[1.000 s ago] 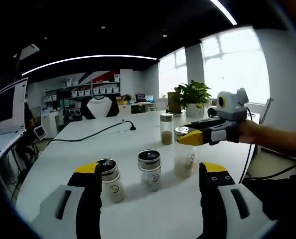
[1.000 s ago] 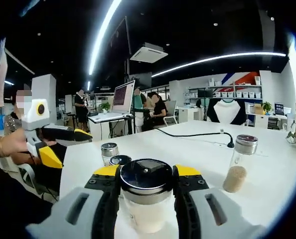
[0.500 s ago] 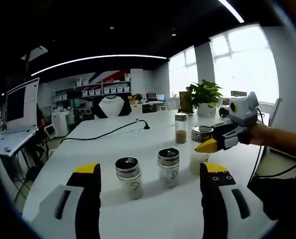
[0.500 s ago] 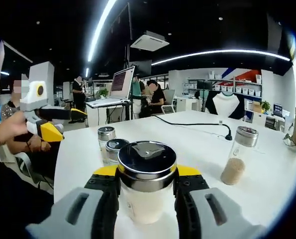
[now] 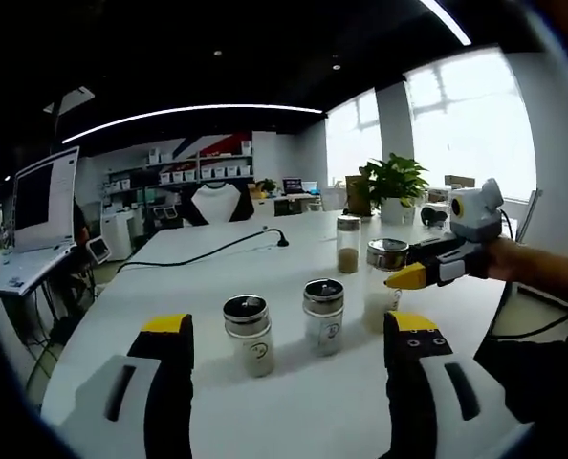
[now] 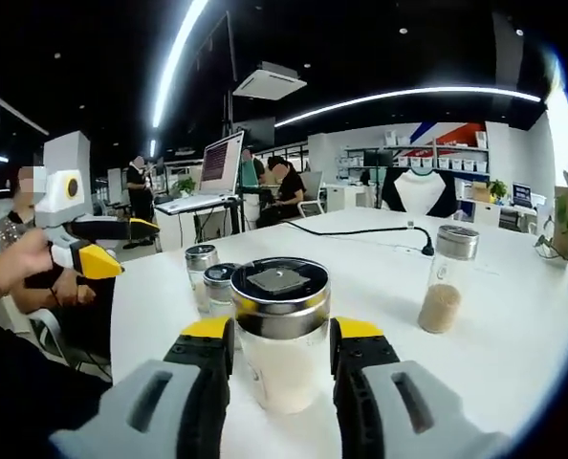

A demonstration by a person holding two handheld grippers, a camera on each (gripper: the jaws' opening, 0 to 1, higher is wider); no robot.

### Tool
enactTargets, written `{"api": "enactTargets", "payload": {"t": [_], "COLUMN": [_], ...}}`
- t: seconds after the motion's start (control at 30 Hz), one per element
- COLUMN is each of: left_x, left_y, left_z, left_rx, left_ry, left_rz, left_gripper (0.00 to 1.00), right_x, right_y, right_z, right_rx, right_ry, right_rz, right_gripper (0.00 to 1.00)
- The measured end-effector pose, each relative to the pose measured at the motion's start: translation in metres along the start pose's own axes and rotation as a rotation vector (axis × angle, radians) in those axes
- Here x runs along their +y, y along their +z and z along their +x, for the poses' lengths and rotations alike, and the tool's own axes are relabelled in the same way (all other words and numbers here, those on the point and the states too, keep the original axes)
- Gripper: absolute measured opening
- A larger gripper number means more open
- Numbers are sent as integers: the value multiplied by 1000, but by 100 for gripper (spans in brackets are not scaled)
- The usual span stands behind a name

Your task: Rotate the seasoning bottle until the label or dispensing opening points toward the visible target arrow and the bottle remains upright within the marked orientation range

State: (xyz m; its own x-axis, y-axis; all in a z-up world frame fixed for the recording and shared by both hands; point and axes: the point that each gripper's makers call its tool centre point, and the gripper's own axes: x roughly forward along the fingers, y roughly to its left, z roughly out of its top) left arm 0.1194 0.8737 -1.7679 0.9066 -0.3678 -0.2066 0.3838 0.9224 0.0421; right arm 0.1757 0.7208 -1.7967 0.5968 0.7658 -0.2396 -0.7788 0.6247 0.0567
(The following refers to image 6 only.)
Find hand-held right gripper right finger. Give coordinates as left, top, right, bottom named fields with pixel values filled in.
left=330, top=315, right=513, bottom=459

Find tall seasoning bottle brown contents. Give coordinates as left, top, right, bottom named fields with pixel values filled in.
left=417, top=224, right=481, bottom=335

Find white laptop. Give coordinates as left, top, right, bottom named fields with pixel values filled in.
left=153, top=129, right=246, bottom=215

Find small glass seasoning bottle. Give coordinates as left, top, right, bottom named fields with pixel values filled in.
left=202, top=262, right=242, bottom=319
left=184, top=243, right=221, bottom=315

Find ceiling air conditioner unit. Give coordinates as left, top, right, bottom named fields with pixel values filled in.
left=232, top=60, right=309, bottom=102

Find black hanging screen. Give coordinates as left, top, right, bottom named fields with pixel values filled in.
left=232, top=117, right=276, bottom=149

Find grey office chair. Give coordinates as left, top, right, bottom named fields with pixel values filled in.
left=296, top=170, right=327, bottom=219

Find person's dark clothing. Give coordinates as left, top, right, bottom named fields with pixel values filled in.
left=0, top=305, right=116, bottom=459

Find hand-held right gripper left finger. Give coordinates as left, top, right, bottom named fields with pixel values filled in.
left=49, top=315, right=237, bottom=459

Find metal shelf unit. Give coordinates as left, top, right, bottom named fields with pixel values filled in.
left=341, top=142, right=491, bottom=174

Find white office desk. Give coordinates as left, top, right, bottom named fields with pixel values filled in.
left=457, top=195, right=539, bottom=234

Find dark screen laptop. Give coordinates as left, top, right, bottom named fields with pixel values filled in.
left=512, top=182, right=535, bottom=208

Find green office plant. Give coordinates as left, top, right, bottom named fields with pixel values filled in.
left=171, top=176, right=197, bottom=198

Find ceiling light strip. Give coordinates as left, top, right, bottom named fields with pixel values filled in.
left=273, top=86, right=543, bottom=128
left=151, top=0, right=209, bottom=129

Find person's left hand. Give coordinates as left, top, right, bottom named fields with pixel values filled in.
left=6, top=228, right=98, bottom=308

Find black power cable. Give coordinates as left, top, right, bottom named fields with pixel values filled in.
left=273, top=218, right=434, bottom=257

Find chair with black-white shirt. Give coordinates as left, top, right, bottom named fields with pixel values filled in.
left=381, top=166, right=460, bottom=220

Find row of white storage bins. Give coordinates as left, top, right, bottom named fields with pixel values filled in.
left=398, top=156, right=489, bottom=172

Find tall seasoning bottle white contents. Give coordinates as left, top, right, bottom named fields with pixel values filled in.
left=229, top=256, right=333, bottom=416

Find brown paper bag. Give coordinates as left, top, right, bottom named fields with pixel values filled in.
left=554, top=186, right=568, bottom=254

